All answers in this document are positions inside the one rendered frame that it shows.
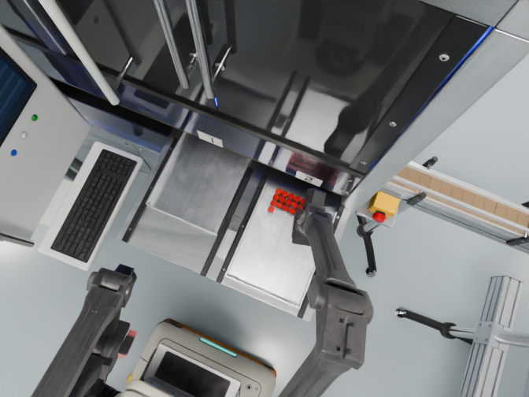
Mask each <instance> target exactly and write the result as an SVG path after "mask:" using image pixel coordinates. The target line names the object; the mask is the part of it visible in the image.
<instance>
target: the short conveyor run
mask: <svg viewBox="0 0 529 397"><path fill-rule="evenodd" d="M437 161H438V158H437V157H436V156H434V157H432V158H431V159H428V160H427V161H426V162H425V163H423V164H422V165H419V164H417V163H415V162H413V161H411V162H410V163H408V164H407V166H406V167H404V168H403V169H402V170H401V171H400V172H399V173H398V174H397V175H396V176H394V177H393V178H392V179H391V180H390V181H389V182H388V183H387V184H385V185H384V187H387V188H389V189H391V190H393V191H396V192H399V193H401V199H402V201H401V203H402V204H405V205H407V206H410V207H412V208H414V209H417V210H420V211H422V212H425V213H428V214H430V215H432V216H434V217H437V218H440V219H442V220H444V221H448V222H449V223H451V224H455V225H457V226H459V227H462V228H465V229H467V230H469V231H471V232H474V233H477V234H479V235H481V236H485V237H487V238H489V239H492V240H494V241H497V242H499V243H502V244H504V245H506V246H508V247H511V248H514V249H516V250H519V251H522V252H524V253H526V254H529V201H528V202H524V203H522V204H519V203H517V202H514V201H511V200H509V199H506V198H503V197H501V196H499V195H496V194H493V193H491V192H489V191H485V190H483V189H481V188H479V187H475V186H473V185H471V184H467V183H465V182H463V181H461V180H458V179H455V178H452V177H451V176H447V175H445V174H443V173H440V172H437V171H435V170H433V169H430V167H432V166H433V165H434V164H435V163H436V162H437Z"/></svg>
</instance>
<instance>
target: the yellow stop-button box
mask: <svg viewBox="0 0 529 397"><path fill-rule="evenodd" d="M400 198H401V194H400V193H397V192H396V191H392V190H391V189H388V188H386V187H382V188H381V189H380V190H379V191H378V192H377V193H375V194H374V195H373V196H372V199H371V202H370V204H369V206H368V212H371V213H381V214H383V215H384V216H386V219H388V218H389V217H391V216H393V215H395V213H396V210H397V208H398V203H399V201H400V200H399V199H400Z"/></svg>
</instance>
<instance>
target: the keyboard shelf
mask: <svg viewBox="0 0 529 397"><path fill-rule="evenodd" d="M102 149H106V150H109V151H111V152H113V153H116V154H119V155H121V156H124V157H126V158H130V159H132V160H134V161H137V164H136V166H135V168H134V170H133V172H132V174H131V176H130V178H129V180H128V182H127V184H126V186H125V188H124V190H123V192H122V194H121V196H120V198H119V200H118V202H117V204H116V206H115V208H114V210H113V212H112V214H111V216H110V218H109V220H108V222H107V224H106V226H105V228H104V230H103V232H102V234H101V236H100V238H99V240H98V242H97V244H96V246H95V248H94V250H93V252H92V254H91V256H90V258H89V260H88V262H87V263H84V262H81V261H79V260H76V259H74V258H71V257H69V256H67V255H65V254H62V253H59V252H57V251H55V250H51V249H50V247H51V245H52V243H53V241H54V240H55V238H56V236H57V234H58V232H59V230H60V228H61V226H62V225H63V223H64V221H65V218H66V217H67V215H68V213H69V211H70V209H71V208H72V205H73V203H74V202H75V200H76V198H77V196H78V194H79V193H80V190H81V188H82V187H83V185H84V183H85V181H86V179H87V177H88V175H89V174H90V172H91V170H92V168H93V166H94V163H95V162H96V161H97V159H98V156H99V154H100V153H101V151H102ZM142 164H143V159H142V158H141V157H139V156H136V155H134V154H131V153H128V152H126V151H124V150H120V149H118V148H116V147H112V146H110V145H108V144H105V143H102V142H99V141H95V142H94V145H93V146H92V148H91V150H90V152H89V154H88V155H87V157H86V159H85V161H84V163H83V165H82V166H81V168H80V170H79V172H78V174H77V176H76V178H75V179H74V181H73V182H71V181H69V180H65V179H63V180H62V182H61V183H60V185H59V187H58V189H57V191H56V192H55V194H54V196H53V198H52V200H51V201H50V204H49V205H48V207H47V209H46V211H45V213H44V214H43V217H42V218H41V220H40V222H39V223H40V224H43V225H45V226H47V227H49V228H48V229H47V231H46V234H45V235H44V237H43V239H42V241H41V243H40V244H39V247H38V252H40V253H43V254H46V255H48V256H51V257H52V258H56V259H57V260H60V261H62V262H65V263H68V264H70V265H73V266H75V267H77V268H80V269H83V270H85V271H88V270H90V269H91V266H92V265H93V263H94V260H95V259H96V257H97V255H98V252H99V251H100V249H101V247H102V244H103V243H104V241H105V238H106V236H107V235H108V233H109V230H110V229H111V226H112V224H113V222H114V220H115V218H116V216H117V214H118V212H119V210H120V208H121V206H122V204H123V202H124V200H125V198H126V196H127V194H128V192H129V190H130V188H131V186H132V184H133V182H134V180H135V178H136V176H137V174H138V172H139V170H140V168H141V166H142Z"/></svg>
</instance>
